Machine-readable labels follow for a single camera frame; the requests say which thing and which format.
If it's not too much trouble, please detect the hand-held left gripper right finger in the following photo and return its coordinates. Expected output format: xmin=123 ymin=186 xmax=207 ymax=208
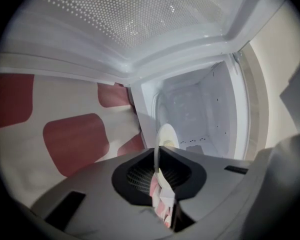
xmin=159 ymin=145 xmax=254 ymax=233

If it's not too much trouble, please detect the white microwave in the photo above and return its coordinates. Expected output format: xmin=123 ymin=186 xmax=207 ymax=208
xmin=0 ymin=0 xmax=289 ymax=161

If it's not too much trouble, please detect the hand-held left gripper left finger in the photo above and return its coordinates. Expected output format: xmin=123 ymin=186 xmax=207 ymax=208
xmin=29 ymin=147 xmax=176 ymax=240

